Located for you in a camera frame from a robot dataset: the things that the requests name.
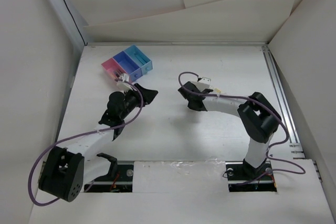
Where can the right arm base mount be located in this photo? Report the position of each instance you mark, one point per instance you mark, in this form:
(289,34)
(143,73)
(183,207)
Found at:
(240,182)

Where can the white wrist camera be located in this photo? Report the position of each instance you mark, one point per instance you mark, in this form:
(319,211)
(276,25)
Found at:
(203,83)
(123,81)

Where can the aluminium rail right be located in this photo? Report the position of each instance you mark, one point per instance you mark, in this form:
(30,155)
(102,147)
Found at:
(284,111)

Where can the light blue container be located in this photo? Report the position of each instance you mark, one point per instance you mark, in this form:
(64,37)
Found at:
(130,51)

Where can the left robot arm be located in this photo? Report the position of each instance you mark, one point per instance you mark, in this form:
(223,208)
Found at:
(68,169)

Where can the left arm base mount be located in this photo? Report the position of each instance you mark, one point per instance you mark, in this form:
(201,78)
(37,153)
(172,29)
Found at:
(105,174)

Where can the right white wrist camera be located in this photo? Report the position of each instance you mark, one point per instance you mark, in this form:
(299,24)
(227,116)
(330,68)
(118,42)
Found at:
(203,83)

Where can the purple-blue container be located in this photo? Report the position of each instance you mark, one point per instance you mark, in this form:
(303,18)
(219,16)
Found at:
(128,65)

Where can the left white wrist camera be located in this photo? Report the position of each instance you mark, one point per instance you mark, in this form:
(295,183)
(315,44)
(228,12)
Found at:
(123,81)

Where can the pink container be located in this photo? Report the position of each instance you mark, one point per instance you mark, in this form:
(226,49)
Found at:
(110,65)

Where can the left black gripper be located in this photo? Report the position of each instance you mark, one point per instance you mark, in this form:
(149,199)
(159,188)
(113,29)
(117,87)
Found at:
(148,95)

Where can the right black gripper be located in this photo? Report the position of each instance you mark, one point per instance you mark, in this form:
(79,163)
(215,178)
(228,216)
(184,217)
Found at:
(189,105)

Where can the pale yellow highlighter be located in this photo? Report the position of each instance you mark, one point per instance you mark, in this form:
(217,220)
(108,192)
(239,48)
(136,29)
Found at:
(140,59)

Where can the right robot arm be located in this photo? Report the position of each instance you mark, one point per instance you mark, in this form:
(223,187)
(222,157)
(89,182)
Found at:
(258,116)

